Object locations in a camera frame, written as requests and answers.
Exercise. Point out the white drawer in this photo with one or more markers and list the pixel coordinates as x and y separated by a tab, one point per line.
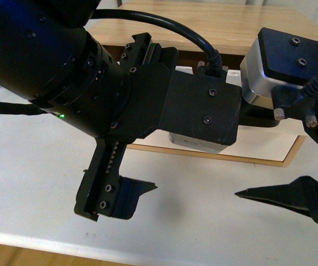
273	146

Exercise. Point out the wooden drawer cabinet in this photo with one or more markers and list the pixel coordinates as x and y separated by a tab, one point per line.
230	28

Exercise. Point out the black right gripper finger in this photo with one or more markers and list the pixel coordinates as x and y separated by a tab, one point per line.
128	196

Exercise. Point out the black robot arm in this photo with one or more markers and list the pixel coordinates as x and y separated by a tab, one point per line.
48	58

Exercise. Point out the black rail gripper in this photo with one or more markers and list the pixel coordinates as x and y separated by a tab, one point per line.
150	69

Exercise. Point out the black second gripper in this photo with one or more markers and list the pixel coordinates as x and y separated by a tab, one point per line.
301	195

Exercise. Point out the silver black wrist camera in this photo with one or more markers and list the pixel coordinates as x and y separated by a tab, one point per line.
203	108

